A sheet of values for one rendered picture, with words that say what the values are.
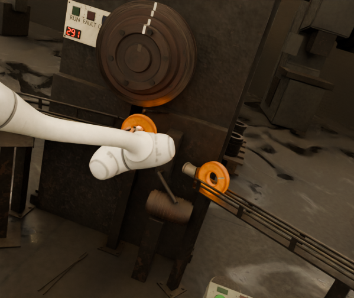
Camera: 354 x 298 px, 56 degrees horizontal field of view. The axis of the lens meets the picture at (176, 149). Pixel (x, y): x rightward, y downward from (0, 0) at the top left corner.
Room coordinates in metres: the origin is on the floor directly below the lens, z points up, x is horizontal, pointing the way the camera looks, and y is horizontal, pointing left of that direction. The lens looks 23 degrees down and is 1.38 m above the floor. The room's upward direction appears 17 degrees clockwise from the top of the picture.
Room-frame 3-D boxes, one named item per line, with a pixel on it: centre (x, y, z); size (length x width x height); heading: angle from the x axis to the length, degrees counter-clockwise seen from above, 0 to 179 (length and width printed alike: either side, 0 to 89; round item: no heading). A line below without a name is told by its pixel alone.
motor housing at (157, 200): (1.41, -0.05, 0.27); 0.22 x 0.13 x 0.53; 84
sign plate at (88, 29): (1.72, 0.59, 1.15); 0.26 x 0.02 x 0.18; 84
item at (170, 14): (1.57, 0.27, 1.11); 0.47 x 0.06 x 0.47; 84
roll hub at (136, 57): (1.48, 0.27, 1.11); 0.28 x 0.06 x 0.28; 84
